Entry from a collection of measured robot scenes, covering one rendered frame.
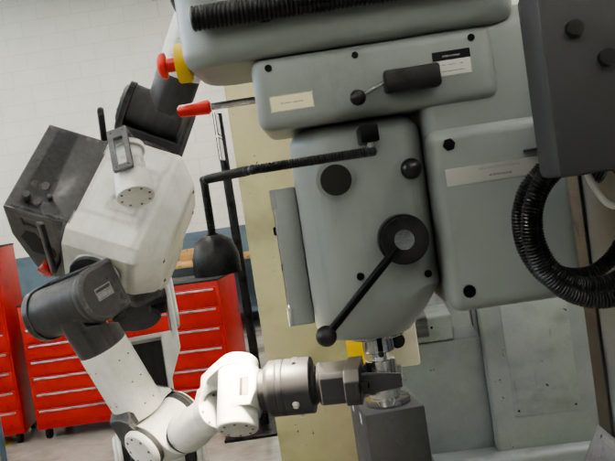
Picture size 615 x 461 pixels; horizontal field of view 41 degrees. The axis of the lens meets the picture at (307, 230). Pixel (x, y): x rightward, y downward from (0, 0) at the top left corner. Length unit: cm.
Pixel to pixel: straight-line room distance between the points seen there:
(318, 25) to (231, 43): 12
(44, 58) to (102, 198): 938
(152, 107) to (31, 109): 924
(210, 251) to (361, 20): 40
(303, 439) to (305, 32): 217
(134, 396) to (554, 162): 87
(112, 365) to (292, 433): 170
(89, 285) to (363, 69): 61
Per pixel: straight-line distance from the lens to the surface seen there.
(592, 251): 141
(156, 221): 153
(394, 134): 116
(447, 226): 115
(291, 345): 303
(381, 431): 165
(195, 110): 136
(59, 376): 627
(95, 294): 144
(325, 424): 310
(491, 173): 116
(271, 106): 114
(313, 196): 116
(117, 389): 149
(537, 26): 94
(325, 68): 114
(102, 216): 153
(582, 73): 93
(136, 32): 1066
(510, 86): 118
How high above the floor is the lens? 155
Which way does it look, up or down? 3 degrees down
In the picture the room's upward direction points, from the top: 9 degrees counter-clockwise
